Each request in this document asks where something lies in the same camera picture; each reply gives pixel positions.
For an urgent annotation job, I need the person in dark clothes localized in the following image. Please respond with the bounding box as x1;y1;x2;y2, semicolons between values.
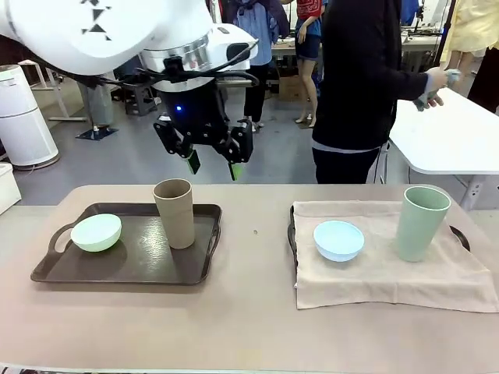
466;45;499;115

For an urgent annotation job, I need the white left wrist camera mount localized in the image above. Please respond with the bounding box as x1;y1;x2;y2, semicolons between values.
210;23;260;73

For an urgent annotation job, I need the black plastic tray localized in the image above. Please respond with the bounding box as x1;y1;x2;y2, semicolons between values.
287;204;472;282

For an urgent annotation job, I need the person's right hand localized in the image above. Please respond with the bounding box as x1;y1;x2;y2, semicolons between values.
427;67;449;93

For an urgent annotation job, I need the dark floor plate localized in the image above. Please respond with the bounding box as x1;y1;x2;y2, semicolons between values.
75;125;120;141

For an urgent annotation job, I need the light green bowl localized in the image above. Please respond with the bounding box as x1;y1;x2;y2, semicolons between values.
69;213;122;254

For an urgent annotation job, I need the mannequin in red shirt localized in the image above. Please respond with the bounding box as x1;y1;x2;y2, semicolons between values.
293;0;325;129

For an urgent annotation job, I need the light wooden table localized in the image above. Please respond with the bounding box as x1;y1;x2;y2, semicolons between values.
17;58;87;122

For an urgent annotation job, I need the tall green cup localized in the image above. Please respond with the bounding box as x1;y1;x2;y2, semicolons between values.
394;185;452;263

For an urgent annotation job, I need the person in beige top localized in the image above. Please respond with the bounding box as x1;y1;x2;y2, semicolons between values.
83;82;115;126

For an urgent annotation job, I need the large white table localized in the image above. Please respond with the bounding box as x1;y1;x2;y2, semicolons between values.
388;86;499;175

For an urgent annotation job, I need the person's right forearm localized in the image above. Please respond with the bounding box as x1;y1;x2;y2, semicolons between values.
389;66;432;104

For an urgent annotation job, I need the person in black clothes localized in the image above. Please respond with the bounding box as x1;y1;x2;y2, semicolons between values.
310;0;430;185

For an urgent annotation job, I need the white box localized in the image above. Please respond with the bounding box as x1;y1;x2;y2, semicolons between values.
0;162;23;216

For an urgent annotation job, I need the tall brown cup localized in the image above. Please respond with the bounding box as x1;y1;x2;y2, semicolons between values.
151;178;195;249

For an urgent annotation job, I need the light blue bowl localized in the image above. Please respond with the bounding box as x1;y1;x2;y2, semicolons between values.
313;220;366;263

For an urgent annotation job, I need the person in blue shirt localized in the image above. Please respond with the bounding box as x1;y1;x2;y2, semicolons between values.
220;0;292;134

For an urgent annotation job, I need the black tripod stand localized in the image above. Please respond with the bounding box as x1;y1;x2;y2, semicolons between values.
435;0;458;68

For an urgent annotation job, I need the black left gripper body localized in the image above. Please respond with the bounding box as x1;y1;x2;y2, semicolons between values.
157;57;232;146

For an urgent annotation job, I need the grey plastic stool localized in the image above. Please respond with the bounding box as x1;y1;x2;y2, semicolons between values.
123;83;161;117

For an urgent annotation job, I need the person's left hand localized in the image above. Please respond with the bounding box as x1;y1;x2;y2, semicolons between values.
424;93;445;111

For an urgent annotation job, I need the beige cloth mat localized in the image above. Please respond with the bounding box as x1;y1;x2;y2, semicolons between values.
292;199;499;314

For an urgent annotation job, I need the cardboard box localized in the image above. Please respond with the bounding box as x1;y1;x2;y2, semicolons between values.
278;74;302;103

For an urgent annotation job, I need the brown plastic tray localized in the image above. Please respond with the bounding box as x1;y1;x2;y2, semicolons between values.
30;202;222;286

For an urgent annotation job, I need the white air purifier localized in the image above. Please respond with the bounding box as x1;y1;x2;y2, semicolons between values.
0;64;62;169

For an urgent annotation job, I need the grey rag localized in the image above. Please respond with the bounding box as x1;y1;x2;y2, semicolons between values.
412;68;462;113

